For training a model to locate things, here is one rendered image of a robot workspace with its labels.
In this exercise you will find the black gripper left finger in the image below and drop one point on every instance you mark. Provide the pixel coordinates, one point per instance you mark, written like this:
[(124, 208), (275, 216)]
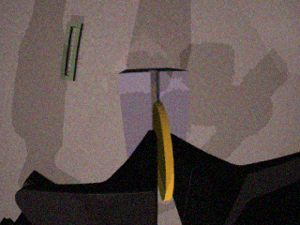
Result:
[(129, 197)]

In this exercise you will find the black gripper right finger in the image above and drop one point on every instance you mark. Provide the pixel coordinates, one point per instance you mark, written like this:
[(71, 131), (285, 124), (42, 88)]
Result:
[(210, 191)]

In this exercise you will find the gold coin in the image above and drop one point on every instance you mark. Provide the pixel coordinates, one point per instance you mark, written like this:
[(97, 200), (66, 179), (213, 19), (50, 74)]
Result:
[(159, 123)]

